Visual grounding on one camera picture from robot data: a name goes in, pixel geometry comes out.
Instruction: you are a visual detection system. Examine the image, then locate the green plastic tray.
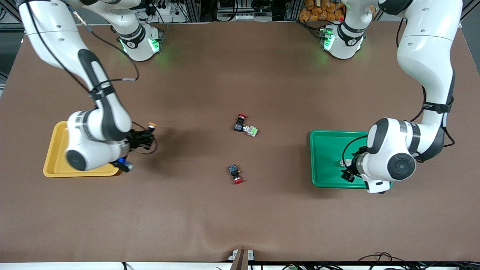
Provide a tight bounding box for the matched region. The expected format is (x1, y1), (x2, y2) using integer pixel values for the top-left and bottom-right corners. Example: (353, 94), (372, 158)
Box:
(309, 130), (393, 190)

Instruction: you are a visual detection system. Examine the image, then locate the white power strip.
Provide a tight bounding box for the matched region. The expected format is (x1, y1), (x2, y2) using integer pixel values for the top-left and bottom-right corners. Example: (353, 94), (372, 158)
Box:
(217, 13), (264, 22)

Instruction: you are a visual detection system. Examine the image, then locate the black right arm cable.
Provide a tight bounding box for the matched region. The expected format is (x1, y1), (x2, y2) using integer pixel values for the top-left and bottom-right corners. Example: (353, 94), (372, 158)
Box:
(26, 0), (158, 154)

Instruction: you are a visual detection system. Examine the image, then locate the black cable bundle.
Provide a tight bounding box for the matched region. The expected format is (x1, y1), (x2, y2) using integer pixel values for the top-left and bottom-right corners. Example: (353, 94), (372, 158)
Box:
(356, 252), (480, 270)

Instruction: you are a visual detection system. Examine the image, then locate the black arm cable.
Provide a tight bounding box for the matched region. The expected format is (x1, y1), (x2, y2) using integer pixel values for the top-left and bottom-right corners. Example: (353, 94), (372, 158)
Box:
(341, 17), (456, 165)
(26, 0), (158, 154)

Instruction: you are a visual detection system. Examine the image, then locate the aluminium frame profile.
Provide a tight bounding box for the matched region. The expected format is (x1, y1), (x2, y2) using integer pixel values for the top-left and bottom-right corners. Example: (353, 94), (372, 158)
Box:
(0, 21), (27, 36)
(459, 0), (480, 27)

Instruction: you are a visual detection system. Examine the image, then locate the metal table edge bracket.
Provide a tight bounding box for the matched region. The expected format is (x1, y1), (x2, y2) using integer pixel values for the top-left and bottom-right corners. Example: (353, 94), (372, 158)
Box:
(227, 249), (255, 270)

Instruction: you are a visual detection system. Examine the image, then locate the yellow plastic tray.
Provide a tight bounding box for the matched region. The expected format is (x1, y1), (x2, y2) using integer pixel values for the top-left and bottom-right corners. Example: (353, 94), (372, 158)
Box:
(43, 121), (120, 178)

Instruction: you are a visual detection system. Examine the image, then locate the aluminium profile post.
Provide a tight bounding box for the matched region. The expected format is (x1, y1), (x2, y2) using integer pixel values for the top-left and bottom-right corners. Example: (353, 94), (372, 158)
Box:
(184, 0), (201, 22)
(285, 0), (300, 21)

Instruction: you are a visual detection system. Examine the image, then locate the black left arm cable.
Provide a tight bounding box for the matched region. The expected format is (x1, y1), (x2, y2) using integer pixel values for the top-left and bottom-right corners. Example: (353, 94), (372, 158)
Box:
(341, 17), (456, 165)

